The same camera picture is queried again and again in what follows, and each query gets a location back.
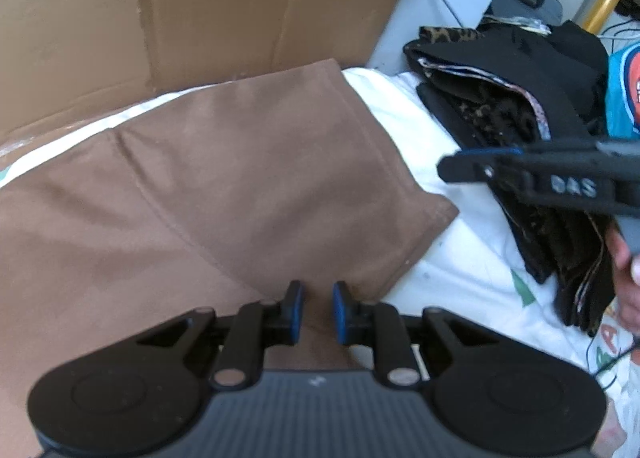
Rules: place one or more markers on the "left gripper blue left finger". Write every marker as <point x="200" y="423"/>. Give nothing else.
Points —
<point x="243" y="339"/>

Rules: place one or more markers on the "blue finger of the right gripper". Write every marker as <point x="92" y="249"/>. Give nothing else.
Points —
<point x="472" y="165"/>

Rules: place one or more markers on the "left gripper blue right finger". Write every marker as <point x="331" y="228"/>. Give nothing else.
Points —
<point x="379" y="327"/>

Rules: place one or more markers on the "brown printed t-shirt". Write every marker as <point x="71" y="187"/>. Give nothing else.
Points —
<point x="219" y="198"/>

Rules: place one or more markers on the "person right hand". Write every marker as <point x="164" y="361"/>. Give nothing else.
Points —
<point x="625" y="280"/>

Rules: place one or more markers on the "blue cartoon print cloth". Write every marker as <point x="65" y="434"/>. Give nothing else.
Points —
<point x="622" y="98"/>

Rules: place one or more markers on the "black folded garment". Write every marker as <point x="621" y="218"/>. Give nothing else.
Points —
<point x="511" y="88"/>

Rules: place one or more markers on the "cream bear print bedsheet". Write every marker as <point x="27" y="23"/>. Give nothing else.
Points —
<point x="475" y="257"/>

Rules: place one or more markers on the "leopard print cloth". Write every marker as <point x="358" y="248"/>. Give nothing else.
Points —
<point x="441" y="34"/>

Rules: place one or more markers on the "brown cardboard sheet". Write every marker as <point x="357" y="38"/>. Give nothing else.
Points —
<point x="64" y="61"/>

